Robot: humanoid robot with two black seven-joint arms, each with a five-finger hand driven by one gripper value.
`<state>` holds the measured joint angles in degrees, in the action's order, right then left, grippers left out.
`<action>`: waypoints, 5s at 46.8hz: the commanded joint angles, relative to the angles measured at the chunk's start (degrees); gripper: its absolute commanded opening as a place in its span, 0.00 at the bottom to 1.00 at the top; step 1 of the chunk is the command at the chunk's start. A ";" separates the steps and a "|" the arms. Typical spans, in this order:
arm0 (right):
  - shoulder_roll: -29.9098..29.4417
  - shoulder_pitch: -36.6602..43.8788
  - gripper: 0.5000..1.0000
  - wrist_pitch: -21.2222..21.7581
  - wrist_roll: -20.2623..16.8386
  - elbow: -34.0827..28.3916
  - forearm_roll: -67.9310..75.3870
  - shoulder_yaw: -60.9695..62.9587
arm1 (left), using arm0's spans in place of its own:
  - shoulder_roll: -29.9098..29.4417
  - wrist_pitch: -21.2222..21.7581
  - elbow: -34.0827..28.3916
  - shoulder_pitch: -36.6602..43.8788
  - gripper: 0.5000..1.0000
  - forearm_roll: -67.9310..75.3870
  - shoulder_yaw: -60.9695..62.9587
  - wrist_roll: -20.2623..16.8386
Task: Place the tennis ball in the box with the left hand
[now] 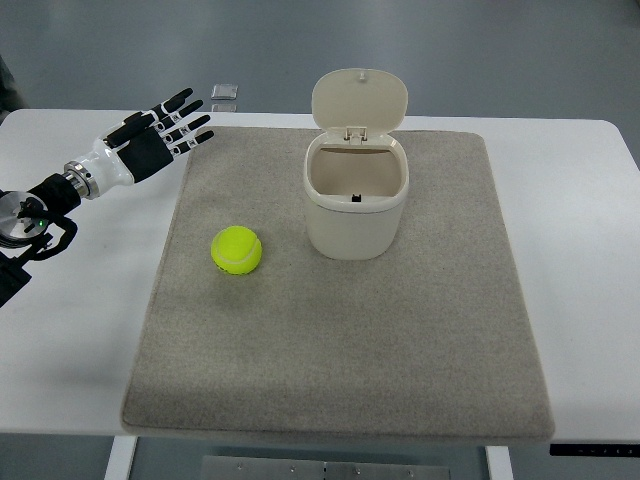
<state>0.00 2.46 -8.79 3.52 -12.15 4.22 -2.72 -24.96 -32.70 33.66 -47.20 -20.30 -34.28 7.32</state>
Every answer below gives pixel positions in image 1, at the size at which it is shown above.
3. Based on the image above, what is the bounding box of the black table control panel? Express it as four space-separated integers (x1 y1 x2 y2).
549 443 640 458

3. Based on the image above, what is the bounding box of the clear floor plate lower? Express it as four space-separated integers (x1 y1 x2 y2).
211 104 237 113

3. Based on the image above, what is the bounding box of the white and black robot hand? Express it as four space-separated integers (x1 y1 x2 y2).
63 88 214 199

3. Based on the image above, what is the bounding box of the white table leg left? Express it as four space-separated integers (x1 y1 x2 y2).
104 436 138 480

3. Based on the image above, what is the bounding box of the grey fabric mat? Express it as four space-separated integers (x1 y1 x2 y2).
121 127 555 444

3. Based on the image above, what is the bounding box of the beige lidded plastic bin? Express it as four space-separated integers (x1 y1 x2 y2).
303 68 409 260

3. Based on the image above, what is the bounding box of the yellow tennis ball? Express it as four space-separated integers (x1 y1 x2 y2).
210 225 262 275

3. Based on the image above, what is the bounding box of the clear floor plate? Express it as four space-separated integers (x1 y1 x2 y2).
211 104 237 113
211 84 238 101

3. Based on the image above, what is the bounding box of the white table leg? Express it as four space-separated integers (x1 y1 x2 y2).
485 446 514 480
104 436 138 480

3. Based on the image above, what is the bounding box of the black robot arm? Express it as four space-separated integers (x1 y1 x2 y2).
1 173 88 304

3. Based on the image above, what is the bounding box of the clear floor plate upper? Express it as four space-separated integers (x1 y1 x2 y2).
211 84 238 101

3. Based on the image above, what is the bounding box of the white table leg right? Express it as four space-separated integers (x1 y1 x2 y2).
485 446 514 480

